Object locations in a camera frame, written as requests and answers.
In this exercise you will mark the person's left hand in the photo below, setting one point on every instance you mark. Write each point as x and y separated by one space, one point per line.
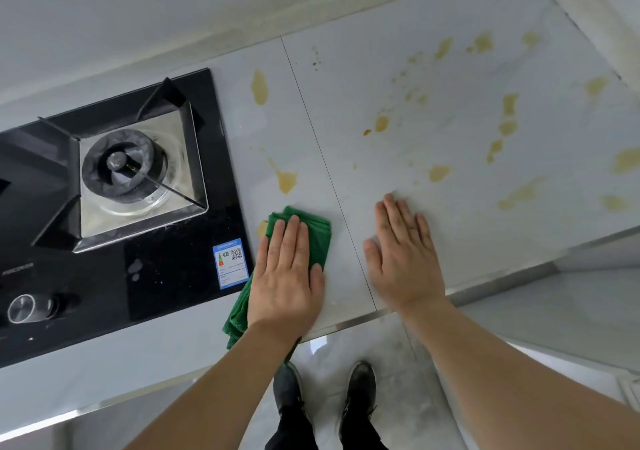
282 290

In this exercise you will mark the person's right hand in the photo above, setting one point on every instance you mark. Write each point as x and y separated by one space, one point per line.
407 270

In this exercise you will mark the person's left middle finger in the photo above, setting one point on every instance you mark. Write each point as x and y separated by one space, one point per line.
289 242

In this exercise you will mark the person's right thumb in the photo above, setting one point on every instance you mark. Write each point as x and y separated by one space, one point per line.
373 260

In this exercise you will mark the person's right middle finger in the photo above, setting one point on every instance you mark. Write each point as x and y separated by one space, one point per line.
397 222

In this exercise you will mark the person's left little finger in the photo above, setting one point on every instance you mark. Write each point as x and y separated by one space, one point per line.
262 260

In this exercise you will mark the person's right little finger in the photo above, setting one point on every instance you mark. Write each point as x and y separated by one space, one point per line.
425 237

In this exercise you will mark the person's left thumb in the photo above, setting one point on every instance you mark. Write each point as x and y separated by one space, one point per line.
318 285

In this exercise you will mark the green cleaning cloth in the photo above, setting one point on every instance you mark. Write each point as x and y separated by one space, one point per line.
237 317

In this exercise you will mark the person's left forearm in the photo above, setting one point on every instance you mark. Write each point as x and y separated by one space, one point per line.
220 389

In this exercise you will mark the person's right forearm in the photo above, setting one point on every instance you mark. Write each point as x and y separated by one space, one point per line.
500 379

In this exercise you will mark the blue and white label sticker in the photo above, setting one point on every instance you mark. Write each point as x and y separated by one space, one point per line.
231 264

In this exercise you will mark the black glass gas stove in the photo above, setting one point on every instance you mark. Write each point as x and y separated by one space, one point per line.
165 275

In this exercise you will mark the person's left black shoe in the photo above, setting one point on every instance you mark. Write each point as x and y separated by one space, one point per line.
287 389

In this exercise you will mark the person's black shoe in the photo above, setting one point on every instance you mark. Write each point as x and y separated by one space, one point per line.
287 389
360 389

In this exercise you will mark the person's right black shoe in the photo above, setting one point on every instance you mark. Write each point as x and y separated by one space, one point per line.
360 389

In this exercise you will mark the person's left trouser leg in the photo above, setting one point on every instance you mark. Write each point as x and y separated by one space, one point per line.
292 432

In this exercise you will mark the person's trouser leg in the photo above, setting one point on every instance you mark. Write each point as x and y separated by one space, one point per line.
292 432
362 437

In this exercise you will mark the stainless steel drip tray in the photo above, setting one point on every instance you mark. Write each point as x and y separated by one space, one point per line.
170 140

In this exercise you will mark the person's right trouser leg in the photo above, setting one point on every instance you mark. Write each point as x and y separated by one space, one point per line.
362 437

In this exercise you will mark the black pan support grate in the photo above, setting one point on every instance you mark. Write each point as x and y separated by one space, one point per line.
192 115

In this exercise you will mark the white cabinet door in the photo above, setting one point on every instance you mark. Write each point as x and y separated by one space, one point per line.
565 314

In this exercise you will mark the black round gas burner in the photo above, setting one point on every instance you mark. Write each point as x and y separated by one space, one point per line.
100 170

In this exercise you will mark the silver stove knob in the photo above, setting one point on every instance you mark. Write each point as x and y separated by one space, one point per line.
27 309

